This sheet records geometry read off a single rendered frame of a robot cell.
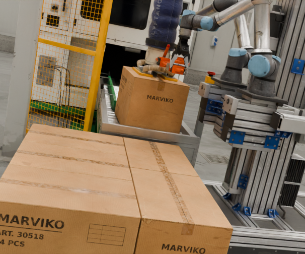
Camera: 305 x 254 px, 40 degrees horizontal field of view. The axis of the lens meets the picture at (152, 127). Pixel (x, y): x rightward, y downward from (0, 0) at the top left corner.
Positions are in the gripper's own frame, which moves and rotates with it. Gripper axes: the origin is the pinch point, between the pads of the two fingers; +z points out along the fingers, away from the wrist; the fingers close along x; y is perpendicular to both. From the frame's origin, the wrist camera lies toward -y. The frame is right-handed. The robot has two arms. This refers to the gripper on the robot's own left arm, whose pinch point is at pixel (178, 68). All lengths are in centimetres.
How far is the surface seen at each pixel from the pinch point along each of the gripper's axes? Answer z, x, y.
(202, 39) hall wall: -24, -312, 905
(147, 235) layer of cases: 61, 27, -98
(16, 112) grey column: 67, 99, 102
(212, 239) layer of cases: 60, -1, -100
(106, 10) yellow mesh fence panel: -28, 39, 103
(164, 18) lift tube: -29, 3, 50
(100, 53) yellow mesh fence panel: 7, 38, 103
